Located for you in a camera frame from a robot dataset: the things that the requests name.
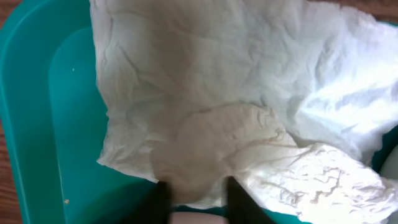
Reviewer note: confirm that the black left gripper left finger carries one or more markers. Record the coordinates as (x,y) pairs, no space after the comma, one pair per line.
(154,208)

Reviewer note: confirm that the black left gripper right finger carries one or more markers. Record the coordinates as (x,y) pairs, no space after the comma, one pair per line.
(241,208)

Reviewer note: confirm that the large white plate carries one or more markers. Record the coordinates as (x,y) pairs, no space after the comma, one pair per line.
(196,218)

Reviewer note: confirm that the white napkin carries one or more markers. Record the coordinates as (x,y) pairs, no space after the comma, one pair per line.
(289,97)

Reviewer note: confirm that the teal serving tray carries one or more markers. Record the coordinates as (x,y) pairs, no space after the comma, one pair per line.
(55,121)

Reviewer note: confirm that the grey bowl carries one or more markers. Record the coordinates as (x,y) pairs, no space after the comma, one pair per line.
(390,166)

